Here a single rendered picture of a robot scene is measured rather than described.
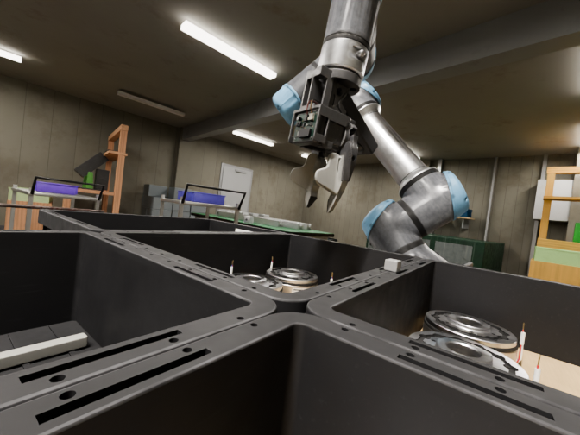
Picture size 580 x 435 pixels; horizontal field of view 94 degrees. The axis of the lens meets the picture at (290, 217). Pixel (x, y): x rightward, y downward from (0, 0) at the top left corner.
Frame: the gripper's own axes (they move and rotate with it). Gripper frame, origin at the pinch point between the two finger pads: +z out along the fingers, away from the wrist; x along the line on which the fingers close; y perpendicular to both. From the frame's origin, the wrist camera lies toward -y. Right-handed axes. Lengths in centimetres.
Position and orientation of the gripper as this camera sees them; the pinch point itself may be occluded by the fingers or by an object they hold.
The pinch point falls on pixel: (322, 203)
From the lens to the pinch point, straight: 46.8
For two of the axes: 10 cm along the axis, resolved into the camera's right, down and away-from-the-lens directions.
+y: -8.2, -1.2, -5.6
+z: -2.0, 9.8, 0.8
